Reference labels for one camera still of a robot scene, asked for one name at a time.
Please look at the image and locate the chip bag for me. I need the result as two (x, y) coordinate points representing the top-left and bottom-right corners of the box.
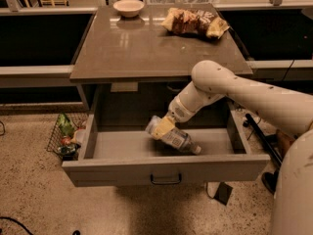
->
(161, 8), (229, 38)

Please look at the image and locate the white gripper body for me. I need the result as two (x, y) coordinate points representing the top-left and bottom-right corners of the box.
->
(166, 96), (196, 122)

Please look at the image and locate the wire basket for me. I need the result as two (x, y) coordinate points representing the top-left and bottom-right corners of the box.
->
(46, 113), (87, 162)

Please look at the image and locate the grey cabinet with top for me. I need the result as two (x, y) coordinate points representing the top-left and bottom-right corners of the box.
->
(70, 6), (251, 132)

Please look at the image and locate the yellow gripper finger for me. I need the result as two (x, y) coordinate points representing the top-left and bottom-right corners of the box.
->
(152, 116), (175, 140)

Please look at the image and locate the black shoe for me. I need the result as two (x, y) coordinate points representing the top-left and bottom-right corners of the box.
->
(261, 170), (279, 194)

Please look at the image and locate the white bowl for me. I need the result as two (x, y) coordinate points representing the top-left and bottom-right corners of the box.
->
(113, 0), (145, 18)

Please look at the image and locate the black wedge foot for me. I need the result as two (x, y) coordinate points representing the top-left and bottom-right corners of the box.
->
(214, 182), (233, 206)

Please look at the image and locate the black drawer handle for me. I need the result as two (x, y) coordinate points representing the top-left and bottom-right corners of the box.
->
(150, 173), (182, 185)

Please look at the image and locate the black pole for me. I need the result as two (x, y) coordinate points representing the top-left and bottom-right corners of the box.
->
(246, 114), (282, 168)

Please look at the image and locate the green snack bag in basket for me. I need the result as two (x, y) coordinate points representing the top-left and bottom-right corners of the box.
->
(57, 114), (74, 137)

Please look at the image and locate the black floor cable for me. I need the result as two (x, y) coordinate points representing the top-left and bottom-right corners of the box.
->
(0, 215), (35, 235)

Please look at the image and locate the open grey top drawer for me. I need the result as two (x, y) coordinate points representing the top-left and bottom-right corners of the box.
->
(63, 99), (270, 187)

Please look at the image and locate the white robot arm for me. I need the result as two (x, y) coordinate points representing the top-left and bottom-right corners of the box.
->
(151, 61), (313, 235)

